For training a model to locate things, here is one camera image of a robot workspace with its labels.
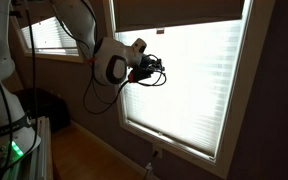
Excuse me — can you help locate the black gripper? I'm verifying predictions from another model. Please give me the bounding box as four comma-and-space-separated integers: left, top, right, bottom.
132, 55, 163, 80

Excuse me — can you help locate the grey roller window shade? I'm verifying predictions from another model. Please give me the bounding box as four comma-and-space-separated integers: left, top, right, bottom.
113, 0, 244, 32

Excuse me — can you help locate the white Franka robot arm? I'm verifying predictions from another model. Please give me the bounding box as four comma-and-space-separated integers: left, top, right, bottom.
0, 0, 164, 170

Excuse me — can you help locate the white cellular blind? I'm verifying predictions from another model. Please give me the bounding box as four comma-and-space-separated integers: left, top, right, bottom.
117, 20, 242, 157

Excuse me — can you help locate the black storage box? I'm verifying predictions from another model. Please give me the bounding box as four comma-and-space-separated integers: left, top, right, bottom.
15, 88, 70, 133

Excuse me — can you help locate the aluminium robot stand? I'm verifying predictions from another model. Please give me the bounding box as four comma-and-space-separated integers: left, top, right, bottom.
3, 115, 54, 180

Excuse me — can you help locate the white wall outlet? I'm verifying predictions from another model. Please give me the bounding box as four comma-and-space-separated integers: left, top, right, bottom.
152, 144, 163, 158

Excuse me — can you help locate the black power cord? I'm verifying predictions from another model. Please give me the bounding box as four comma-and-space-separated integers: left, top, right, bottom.
143, 150, 160, 180

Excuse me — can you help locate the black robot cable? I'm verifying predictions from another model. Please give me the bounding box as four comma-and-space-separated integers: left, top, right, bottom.
0, 0, 168, 174

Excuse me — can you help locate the white window frame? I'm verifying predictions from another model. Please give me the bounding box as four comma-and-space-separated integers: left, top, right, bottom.
118, 0, 276, 179

